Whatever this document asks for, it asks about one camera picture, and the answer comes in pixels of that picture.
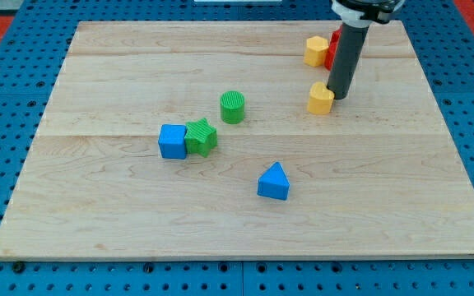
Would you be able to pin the red block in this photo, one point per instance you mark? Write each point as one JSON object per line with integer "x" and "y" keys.
{"x": 330, "y": 55}

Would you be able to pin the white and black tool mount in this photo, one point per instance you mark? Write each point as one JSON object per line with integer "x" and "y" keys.
{"x": 362, "y": 13}

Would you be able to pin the blue cube block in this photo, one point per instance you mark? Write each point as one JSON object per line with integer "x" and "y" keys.
{"x": 171, "y": 141}

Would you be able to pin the yellow hexagon block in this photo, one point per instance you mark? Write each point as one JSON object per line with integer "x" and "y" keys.
{"x": 316, "y": 48}

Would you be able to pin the green star block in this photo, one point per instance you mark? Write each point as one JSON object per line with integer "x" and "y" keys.
{"x": 200, "y": 137}

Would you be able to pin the green cylinder block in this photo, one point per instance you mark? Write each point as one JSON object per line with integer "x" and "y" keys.
{"x": 232, "y": 106}

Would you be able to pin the yellow heart block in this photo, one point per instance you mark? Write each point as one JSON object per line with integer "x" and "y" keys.
{"x": 320, "y": 99}

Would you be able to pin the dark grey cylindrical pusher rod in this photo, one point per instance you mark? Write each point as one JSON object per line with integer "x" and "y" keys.
{"x": 349, "y": 47}

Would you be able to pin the blue triangle block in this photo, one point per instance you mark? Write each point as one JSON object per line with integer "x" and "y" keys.
{"x": 273, "y": 183}

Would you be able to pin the light wooden board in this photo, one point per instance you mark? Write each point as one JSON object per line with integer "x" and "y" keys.
{"x": 377, "y": 178}

